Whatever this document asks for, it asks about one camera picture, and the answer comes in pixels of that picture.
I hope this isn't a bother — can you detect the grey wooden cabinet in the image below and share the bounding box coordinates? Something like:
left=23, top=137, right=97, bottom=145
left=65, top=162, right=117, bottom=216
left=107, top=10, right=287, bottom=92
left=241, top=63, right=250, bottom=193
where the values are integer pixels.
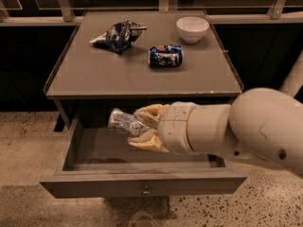
left=45, top=10, right=243, bottom=123

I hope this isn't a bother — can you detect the blue pepsi can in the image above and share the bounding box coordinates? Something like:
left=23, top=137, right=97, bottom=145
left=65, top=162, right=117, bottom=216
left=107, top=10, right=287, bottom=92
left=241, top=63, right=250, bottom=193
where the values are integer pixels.
left=148, top=44, right=183, bottom=68

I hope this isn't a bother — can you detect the white ceramic bowl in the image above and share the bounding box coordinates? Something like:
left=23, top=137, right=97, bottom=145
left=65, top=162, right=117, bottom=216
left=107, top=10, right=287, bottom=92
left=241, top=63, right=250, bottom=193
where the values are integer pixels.
left=176, top=17, right=209, bottom=44

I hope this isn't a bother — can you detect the blue crumpled chip bag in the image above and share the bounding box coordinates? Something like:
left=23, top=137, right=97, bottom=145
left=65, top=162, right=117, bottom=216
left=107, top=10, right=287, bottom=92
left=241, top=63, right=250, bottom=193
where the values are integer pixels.
left=90, top=21, right=147, bottom=54

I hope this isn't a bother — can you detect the small metal drawer knob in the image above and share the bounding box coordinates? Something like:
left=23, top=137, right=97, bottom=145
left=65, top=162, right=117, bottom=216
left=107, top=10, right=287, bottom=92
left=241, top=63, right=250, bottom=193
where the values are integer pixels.
left=142, top=185, right=151, bottom=196

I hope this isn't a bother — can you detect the metal railing frame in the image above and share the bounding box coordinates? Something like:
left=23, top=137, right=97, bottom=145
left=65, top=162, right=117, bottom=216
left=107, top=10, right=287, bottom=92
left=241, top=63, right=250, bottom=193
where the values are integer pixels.
left=0, top=0, right=303, bottom=26

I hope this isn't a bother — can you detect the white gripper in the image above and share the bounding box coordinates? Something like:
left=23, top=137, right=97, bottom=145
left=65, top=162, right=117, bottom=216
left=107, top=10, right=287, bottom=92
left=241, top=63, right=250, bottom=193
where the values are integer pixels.
left=127, top=102, right=198, bottom=154

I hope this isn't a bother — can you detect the open grey top drawer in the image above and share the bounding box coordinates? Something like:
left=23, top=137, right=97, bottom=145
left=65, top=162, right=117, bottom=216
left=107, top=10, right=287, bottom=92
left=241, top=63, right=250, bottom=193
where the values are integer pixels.
left=40, top=118, right=247, bottom=198

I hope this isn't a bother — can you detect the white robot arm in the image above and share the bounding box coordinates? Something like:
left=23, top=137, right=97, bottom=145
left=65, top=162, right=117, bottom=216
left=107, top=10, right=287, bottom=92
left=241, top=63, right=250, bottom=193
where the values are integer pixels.
left=128, top=88, right=303, bottom=176

